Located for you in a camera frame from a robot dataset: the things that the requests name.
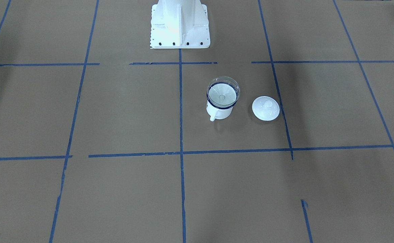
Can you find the clear plastic funnel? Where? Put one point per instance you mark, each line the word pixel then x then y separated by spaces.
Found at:
pixel 223 92

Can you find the white enamel mug blue rim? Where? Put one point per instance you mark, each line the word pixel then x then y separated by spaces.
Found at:
pixel 217 113

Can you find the white round lid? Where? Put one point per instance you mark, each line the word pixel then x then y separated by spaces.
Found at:
pixel 265 108

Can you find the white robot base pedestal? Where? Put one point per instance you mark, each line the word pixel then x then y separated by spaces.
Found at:
pixel 179 24

